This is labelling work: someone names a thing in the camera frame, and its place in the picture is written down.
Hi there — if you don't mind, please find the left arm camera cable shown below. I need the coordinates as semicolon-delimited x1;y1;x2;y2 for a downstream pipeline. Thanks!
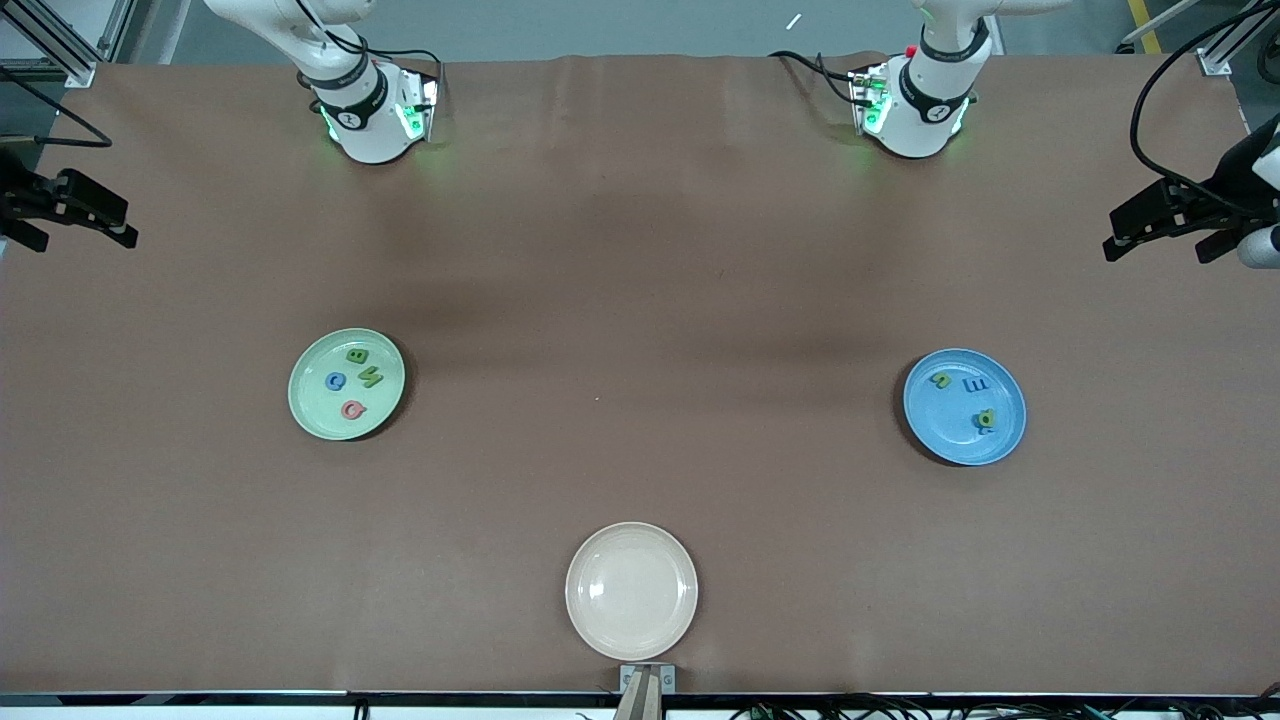
1130;0;1280;216

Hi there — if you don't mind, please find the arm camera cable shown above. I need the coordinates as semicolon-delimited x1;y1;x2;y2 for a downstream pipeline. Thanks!
1130;0;1280;216
0;62;113;149

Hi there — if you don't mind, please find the base connector box green light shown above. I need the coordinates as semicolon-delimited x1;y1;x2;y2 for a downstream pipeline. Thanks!
848;62;893;137
393;63;443;143

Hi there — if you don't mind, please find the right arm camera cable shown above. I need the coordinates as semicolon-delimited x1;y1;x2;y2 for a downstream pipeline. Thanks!
0;62;113;149

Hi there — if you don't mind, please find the grey metal bar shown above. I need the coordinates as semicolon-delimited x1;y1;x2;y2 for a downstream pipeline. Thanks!
1118;0;1201;49

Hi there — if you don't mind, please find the beige plate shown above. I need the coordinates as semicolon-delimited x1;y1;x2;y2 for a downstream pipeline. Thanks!
565;522;699;662

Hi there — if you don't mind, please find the black base cable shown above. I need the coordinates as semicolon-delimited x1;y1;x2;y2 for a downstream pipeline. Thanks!
768;48;863;109
290;0;444;93

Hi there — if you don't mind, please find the light green plate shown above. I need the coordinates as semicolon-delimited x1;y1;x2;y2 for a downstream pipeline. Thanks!
288;328;407;442

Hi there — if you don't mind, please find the blue plate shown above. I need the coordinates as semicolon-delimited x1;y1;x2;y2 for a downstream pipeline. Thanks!
903;348;1028;467

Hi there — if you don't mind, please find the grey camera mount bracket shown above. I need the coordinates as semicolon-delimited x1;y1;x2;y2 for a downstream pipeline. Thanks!
615;664;677;720

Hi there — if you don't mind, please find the brown table mat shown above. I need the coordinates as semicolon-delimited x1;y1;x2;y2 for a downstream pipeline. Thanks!
0;52;1280;696

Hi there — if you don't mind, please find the aluminium frame profile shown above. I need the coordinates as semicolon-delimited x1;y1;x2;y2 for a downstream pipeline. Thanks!
1198;0;1280;77
97;0;136;63
0;0;98;89

